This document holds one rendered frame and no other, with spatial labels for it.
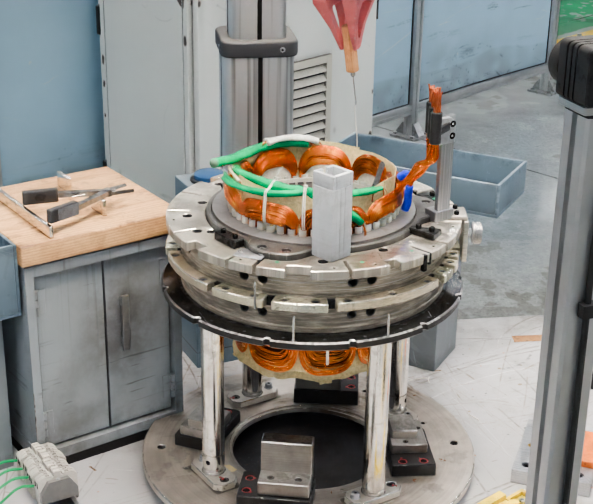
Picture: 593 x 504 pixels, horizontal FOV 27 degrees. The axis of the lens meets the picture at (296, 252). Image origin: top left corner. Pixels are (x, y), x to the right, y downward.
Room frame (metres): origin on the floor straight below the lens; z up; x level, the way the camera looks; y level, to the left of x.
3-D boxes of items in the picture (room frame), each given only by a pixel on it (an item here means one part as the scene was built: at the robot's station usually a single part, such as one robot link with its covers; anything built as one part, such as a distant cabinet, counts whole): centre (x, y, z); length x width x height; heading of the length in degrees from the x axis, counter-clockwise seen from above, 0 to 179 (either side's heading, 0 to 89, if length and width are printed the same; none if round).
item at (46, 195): (1.33, 0.29, 1.09); 0.04 x 0.01 x 0.02; 110
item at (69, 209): (1.28, 0.26, 1.09); 0.04 x 0.01 x 0.02; 140
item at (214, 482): (1.20, 0.09, 0.81); 0.07 x 0.03 x 0.01; 33
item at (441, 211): (1.26, -0.15, 1.15); 0.03 x 0.02 x 0.12; 123
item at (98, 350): (1.36, 0.27, 0.91); 0.19 x 0.19 x 0.26; 35
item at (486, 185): (1.55, -0.16, 0.92); 0.25 x 0.11 x 0.28; 63
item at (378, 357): (1.16, -0.09, 0.91); 0.02 x 0.02 x 0.21
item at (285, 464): (1.15, 0.01, 0.85); 0.06 x 0.04 x 0.05; 83
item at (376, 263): (1.27, -0.02, 1.09); 0.32 x 0.32 x 0.01
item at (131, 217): (1.36, 0.27, 1.05); 0.20 x 0.19 x 0.02; 125
